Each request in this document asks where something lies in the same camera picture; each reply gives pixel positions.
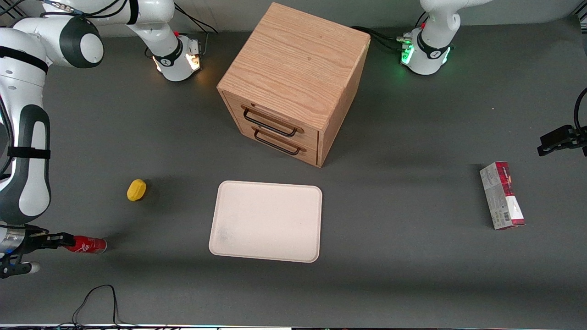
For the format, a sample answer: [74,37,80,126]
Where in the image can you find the red coke bottle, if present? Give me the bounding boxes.
[65,235,108,254]

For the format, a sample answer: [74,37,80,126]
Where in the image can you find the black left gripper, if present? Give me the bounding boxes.
[537,125,587,157]

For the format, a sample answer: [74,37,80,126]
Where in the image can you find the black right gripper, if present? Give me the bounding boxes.
[9,225,76,256]

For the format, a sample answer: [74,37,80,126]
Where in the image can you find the black right arm base cables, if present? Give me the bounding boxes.
[173,5,220,59]

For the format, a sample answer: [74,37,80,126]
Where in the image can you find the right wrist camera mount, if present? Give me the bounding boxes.
[0,257,41,280]

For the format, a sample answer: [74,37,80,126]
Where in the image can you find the black arm base cables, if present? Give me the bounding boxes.
[351,25,413,52]
[173,5,220,59]

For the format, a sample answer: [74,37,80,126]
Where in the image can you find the yellow lemon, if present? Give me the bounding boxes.
[127,179,148,202]

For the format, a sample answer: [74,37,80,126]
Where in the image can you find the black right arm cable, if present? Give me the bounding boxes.
[0,0,131,20]

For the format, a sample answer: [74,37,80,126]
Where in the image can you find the grey and red carton box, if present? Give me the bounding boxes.
[479,161,526,231]

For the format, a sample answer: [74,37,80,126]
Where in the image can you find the black left arm base cables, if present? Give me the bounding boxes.
[351,25,413,52]

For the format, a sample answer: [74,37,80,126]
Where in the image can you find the black loose cable loop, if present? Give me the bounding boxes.
[71,284,138,328]

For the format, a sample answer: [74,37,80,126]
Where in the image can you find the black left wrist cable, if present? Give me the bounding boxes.
[574,87,587,134]

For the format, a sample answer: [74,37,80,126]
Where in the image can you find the wooden two-drawer cabinet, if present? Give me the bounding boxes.
[216,2,371,168]

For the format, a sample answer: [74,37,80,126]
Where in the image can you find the black wire drawer handle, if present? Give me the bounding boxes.
[241,106,305,138]
[252,127,307,156]

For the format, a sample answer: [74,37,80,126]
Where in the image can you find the cream rectangular tray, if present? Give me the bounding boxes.
[208,180,323,264]

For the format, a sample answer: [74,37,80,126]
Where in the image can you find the wooden drawer front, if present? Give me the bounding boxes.
[223,93,320,148]
[238,123,319,167]

